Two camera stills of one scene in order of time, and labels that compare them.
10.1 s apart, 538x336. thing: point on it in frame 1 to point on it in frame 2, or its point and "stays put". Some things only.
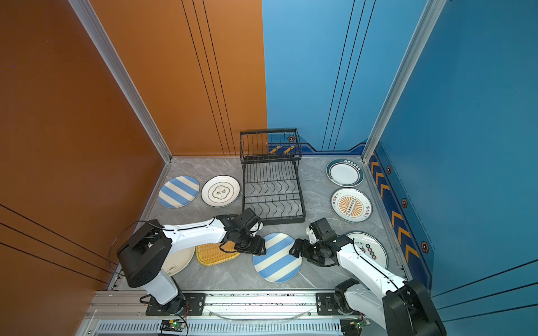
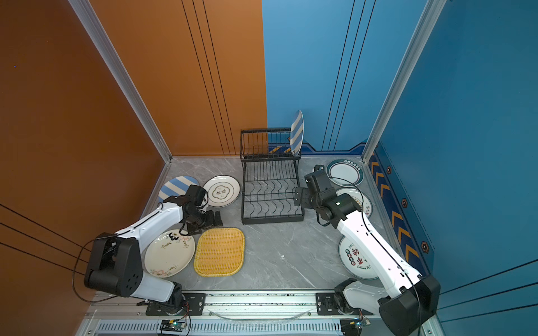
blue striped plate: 178,192 stays put
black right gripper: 305,246 to 305,193
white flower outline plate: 220,190 stays put
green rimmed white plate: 345,172 stays put
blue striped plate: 278,265 to 297,134
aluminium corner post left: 90,19 stays put
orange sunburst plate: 352,204 stays put
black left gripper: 258,248 to 195,229
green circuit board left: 172,325 stays put
